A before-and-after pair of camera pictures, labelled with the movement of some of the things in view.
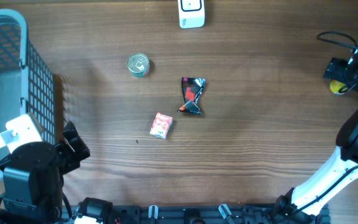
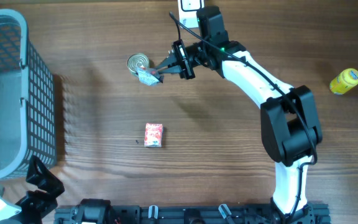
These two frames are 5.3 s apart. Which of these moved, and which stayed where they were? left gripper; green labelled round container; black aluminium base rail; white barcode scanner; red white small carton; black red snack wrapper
Moved: red white small carton; black red snack wrapper; left gripper
Stayed: black aluminium base rail; green labelled round container; white barcode scanner
